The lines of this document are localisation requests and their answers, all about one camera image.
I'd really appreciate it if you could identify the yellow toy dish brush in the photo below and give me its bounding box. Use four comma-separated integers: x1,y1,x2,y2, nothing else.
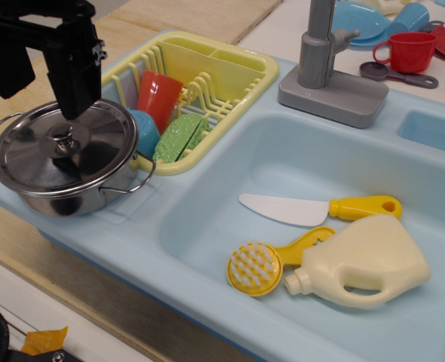
226,226,335,297

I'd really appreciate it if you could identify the yellow tape piece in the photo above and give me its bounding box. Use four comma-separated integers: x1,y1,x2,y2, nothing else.
20,327,69,356

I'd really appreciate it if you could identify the yellow plastic dish rack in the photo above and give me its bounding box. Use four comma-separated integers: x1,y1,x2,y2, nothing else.
102,31,279,176

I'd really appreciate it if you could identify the blue toy cup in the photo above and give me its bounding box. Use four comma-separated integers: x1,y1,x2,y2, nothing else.
386,2,430,37

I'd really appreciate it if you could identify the blue toy plate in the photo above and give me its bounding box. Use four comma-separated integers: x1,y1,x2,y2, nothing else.
332,1,391,49

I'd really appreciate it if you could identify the plywood board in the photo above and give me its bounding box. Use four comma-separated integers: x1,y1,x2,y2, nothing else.
93,0,281,48

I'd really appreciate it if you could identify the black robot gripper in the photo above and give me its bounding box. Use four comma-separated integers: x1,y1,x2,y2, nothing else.
0,1,106,120

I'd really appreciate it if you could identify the grey toy spoon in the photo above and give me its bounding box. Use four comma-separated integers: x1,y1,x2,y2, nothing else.
359,62,439,89

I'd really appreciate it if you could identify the red plastic cup in rack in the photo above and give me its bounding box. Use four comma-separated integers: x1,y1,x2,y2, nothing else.
137,70,183,135

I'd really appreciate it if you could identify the grey toy faucet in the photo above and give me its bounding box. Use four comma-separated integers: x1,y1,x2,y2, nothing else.
278,1,388,129

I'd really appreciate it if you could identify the red toy mug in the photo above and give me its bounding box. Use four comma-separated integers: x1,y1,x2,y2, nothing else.
373,32,437,73

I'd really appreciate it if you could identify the light blue toy sink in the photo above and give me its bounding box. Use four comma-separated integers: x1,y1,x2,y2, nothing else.
0,29,445,362

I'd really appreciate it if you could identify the green toy lettuce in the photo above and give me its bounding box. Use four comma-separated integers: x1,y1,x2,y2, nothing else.
153,114,210,163

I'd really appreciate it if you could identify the toy knife yellow handle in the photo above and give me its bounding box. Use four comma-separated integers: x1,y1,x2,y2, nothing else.
238,193,403,227

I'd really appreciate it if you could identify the cream toy detergent bottle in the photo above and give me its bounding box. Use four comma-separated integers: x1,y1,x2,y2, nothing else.
284,214,431,308

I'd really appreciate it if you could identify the shiny steel pot lid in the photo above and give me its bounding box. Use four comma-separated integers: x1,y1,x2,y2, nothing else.
0,100,139,197

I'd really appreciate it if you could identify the stainless steel pot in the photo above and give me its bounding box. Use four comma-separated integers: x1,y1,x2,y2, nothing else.
0,113,156,216

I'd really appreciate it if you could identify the blue plastic cup in rack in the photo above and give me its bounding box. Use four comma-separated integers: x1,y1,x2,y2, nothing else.
127,108,161,158

